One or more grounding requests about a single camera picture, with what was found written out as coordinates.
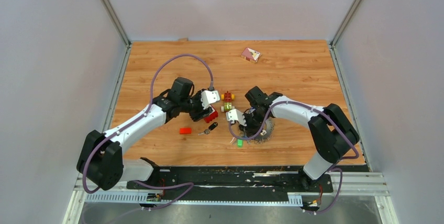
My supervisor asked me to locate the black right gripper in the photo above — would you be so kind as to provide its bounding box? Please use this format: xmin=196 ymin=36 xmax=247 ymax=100
xmin=238 ymin=110 xmax=269 ymax=137

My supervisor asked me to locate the red window toy brick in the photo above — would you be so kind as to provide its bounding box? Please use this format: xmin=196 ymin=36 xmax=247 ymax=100
xmin=204 ymin=107 xmax=218 ymax=123

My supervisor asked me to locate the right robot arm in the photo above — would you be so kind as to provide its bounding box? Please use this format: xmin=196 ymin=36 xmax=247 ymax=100
xmin=239 ymin=86 xmax=360 ymax=192

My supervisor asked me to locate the key with black tag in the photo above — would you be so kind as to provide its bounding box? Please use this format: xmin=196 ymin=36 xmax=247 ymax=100
xmin=198 ymin=122 xmax=218 ymax=136

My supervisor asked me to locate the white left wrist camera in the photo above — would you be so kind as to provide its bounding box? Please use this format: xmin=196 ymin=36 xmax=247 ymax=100
xmin=201 ymin=90 xmax=220 ymax=109

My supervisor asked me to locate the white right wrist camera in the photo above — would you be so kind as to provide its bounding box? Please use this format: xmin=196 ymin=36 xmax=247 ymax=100
xmin=226 ymin=109 xmax=247 ymax=127

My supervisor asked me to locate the aluminium frame post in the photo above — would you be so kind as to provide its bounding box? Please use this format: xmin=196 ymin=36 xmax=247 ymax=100
xmin=101 ymin=0 xmax=131 ymax=48
xmin=330 ymin=0 xmax=363 ymax=48

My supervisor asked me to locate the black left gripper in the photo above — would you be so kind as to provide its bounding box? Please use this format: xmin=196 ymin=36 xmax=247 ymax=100
xmin=180 ymin=88 xmax=213 ymax=122

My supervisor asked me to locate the aluminium frame post right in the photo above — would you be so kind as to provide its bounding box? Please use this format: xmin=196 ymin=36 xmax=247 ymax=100
xmin=330 ymin=0 xmax=363 ymax=48

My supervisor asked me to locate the small red toy brick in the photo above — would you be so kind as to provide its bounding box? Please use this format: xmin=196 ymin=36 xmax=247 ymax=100
xmin=179 ymin=127 xmax=192 ymax=135

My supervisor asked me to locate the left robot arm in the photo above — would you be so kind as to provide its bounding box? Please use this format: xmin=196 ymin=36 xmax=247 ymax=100
xmin=76 ymin=77 xmax=220 ymax=191

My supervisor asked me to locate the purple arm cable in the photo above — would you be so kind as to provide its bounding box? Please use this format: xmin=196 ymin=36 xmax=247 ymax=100
xmin=228 ymin=100 xmax=360 ymax=215
xmin=82 ymin=53 xmax=215 ymax=212

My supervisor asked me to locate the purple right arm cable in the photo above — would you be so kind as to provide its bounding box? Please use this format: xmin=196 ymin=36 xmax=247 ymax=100
xmin=228 ymin=100 xmax=360 ymax=215

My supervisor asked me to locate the green key tag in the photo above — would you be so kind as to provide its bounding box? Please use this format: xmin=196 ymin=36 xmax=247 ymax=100
xmin=237 ymin=139 xmax=243 ymax=148

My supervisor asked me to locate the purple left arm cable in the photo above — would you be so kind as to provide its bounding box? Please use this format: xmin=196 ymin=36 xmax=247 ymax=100
xmin=82 ymin=53 xmax=215 ymax=212

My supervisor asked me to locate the aluminium frame post left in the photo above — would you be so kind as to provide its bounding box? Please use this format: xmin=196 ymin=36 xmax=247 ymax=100
xmin=101 ymin=0 xmax=131 ymax=48

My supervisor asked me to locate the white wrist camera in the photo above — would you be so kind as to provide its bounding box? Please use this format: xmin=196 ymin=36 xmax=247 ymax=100
xmin=201 ymin=90 xmax=220 ymax=109
xmin=226 ymin=109 xmax=247 ymax=127

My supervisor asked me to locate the chain of metal keyrings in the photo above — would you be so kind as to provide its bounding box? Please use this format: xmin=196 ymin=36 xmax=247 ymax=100
xmin=237 ymin=116 xmax=276 ymax=143

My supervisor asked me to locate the red toy brick car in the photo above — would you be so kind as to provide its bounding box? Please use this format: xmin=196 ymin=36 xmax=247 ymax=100
xmin=220 ymin=91 xmax=235 ymax=113

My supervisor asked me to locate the red patterned card box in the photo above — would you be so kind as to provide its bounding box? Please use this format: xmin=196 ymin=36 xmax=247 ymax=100
xmin=241 ymin=47 xmax=262 ymax=63

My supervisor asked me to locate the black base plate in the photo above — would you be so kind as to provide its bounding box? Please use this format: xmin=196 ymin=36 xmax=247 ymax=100
xmin=127 ymin=166 xmax=334 ymax=201

